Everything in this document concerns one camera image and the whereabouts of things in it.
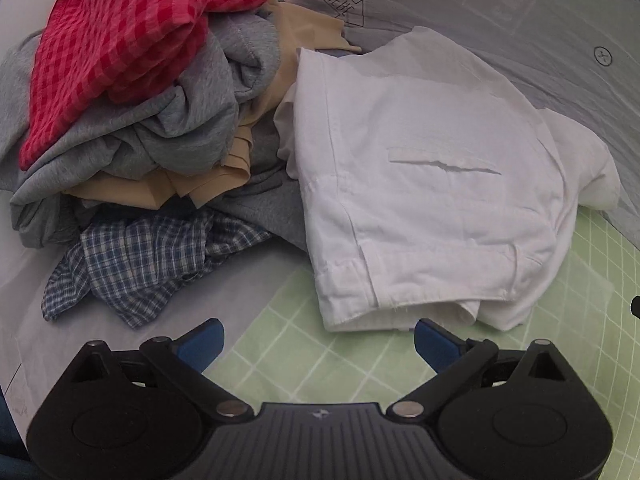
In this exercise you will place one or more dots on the red checkered garment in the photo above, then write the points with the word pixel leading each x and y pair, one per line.
pixel 129 50

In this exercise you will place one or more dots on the tan garment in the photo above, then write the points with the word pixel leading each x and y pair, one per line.
pixel 297 27

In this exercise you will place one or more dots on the blue plaid garment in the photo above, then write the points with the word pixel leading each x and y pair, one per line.
pixel 136 266

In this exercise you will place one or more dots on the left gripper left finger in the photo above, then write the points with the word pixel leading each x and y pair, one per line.
pixel 182 362

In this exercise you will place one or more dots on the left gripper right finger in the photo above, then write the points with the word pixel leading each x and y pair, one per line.
pixel 458 365

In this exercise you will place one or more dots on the white shirt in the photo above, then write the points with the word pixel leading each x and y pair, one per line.
pixel 431 187

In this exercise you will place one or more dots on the grey knit garment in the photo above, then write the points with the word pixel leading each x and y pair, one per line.
pixel 187 129

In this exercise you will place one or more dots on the green grid cutting mat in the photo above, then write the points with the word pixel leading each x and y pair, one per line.
pixel 287 355

